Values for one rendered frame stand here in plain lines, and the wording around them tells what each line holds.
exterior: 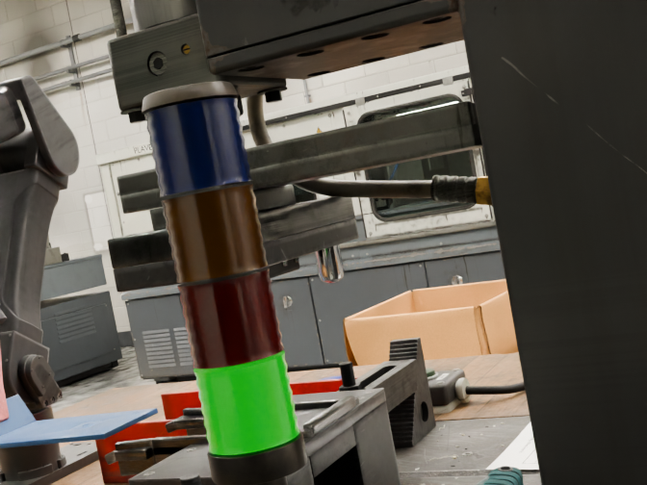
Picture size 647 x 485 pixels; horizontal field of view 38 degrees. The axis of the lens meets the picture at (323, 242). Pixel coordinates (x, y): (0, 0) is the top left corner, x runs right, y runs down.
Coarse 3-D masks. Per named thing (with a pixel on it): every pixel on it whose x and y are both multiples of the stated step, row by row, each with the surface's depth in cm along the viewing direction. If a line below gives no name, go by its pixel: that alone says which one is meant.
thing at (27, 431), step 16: (16, 400) 85; (16, 416) 84; (32, 416) 85; (80, 416) 83; (96, 416) 81; (112, 416) 80; (128, 416) 78; (144, 416) 77; (0, 432) 81; (16, 432) 81; (32, 432) 80; (48, 432) 78; (64, 432) 77; (80, 432) 75; (96, 432) 74; (112, 432) 74
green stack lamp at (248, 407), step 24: (264, 360) 38; (216, 384) 37; (240, 384) 37; (264, 384) 37; (288, 384) 39; (216, 408) 38; (240, 408) 37; (264, 408) 37; (288, 408) 38; (216, 432) 38; (240, 432) 37; (264, 432) 37; (288, 432) 38
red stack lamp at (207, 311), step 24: (192, 288) 37; (216, 288) 37; (240, 288) 37; (264, 288) 38; (192, 312) 38; (216, 312) 37; (240, 312) 37; (264, 312) 38; (192, 336) 38; (216, 336) 37; (240, 336) 37; (264, 336) 38; (216, 360) 37; (240, 360) 37
